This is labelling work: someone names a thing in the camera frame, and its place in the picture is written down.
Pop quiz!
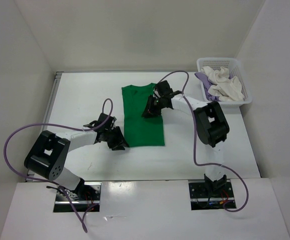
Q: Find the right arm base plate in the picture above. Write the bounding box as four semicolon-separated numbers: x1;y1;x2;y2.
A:
188;180;237;211

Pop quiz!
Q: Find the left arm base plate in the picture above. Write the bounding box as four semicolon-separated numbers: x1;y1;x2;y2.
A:
53;182;102;213

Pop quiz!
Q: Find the cream white t shirt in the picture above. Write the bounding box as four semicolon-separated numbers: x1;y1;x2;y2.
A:
200;66;244;102

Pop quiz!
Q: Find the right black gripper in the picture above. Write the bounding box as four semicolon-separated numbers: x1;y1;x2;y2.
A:
142;94;165;118

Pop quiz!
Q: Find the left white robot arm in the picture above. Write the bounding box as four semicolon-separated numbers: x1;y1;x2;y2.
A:
24;126;129;200

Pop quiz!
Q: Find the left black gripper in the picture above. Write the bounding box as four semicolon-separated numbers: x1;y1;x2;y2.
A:
103;125;129;151

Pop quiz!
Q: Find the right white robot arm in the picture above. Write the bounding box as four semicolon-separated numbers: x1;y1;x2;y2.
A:
141;90;230;197

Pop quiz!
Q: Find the green t shirt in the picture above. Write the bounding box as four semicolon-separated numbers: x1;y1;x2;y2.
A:
121;83;165;148

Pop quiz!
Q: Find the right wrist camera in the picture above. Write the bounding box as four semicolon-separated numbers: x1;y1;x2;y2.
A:
154;80;173;97

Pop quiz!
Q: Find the lavender t shirt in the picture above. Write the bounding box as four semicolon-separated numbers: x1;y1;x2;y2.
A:
194;71;238;102

